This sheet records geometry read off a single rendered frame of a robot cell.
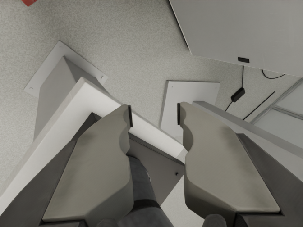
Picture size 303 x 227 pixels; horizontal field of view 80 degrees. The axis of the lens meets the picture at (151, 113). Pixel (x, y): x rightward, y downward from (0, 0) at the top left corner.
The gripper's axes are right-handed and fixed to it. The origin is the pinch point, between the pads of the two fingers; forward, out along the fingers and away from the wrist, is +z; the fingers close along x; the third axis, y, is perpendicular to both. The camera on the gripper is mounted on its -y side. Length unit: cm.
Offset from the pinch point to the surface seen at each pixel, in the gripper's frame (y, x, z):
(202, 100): 58, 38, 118
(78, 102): 6.2, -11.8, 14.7
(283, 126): 99, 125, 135
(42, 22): -3, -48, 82
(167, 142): 20.5, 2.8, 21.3
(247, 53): 13, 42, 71
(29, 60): 12, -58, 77
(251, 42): 8, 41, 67
